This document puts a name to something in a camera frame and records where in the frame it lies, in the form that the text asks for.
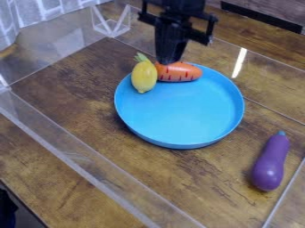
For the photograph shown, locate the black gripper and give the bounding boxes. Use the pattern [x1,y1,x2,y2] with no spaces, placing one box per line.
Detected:
[138,0,219,65]

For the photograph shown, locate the orange toy carrot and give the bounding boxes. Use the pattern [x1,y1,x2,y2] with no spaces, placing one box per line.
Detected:
[156,61,202,82]

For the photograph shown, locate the blue round plate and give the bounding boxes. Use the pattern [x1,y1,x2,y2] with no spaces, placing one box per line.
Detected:
[114,67,245,150]

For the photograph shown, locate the yellow toy lemon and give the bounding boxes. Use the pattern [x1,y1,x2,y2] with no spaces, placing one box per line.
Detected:
[132,53,158,94]

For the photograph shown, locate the purple toy eggplant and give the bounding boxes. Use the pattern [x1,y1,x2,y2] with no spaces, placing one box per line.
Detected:
[251,131,289,191]

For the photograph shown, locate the clear acrylic enclosure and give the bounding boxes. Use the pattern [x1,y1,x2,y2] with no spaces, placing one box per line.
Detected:
[0,0,305,228]

